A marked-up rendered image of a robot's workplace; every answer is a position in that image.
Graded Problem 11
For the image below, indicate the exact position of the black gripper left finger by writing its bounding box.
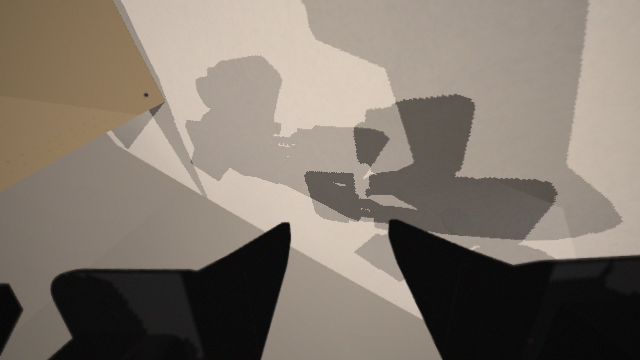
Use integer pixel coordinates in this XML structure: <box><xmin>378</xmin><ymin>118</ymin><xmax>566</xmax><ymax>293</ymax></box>
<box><xmin>51</xmin><ymin>222</ymin><xmax>291</xmax><ymax>360</ymax></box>

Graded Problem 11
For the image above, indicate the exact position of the tan wall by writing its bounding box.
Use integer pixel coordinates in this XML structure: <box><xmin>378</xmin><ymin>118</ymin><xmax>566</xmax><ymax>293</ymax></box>
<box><xmin>0</xmin><ymin>0</ymin><xmax>165</xmax><ymax>192</ymax></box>

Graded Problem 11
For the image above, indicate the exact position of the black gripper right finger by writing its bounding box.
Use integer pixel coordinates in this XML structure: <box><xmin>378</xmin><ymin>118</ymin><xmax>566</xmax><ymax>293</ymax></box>
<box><xmin>389</xmin><ymin>219</ymin><xmax>640</xmax><ymax>360</ymax></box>

